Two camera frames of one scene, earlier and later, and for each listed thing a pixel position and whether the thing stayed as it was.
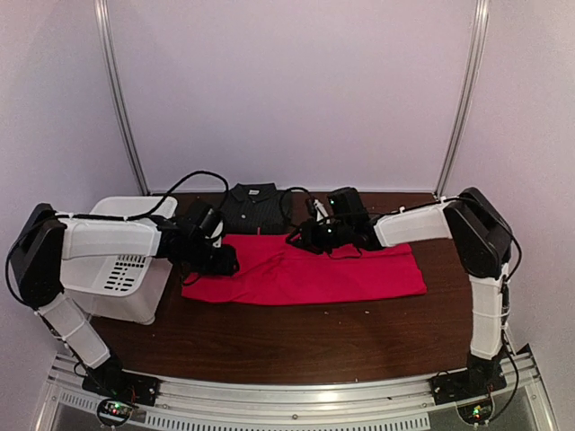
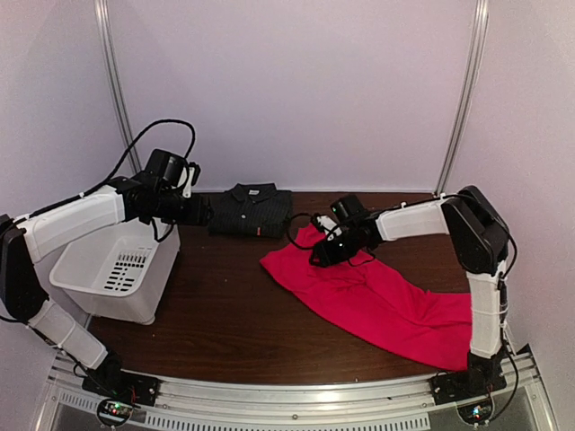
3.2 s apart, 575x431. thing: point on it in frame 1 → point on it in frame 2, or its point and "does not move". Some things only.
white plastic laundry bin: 124,289 does not move
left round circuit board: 114,411 does not move
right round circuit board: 476,412 does not move
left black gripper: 225,266 → 193,215
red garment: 273,268 → 421,323
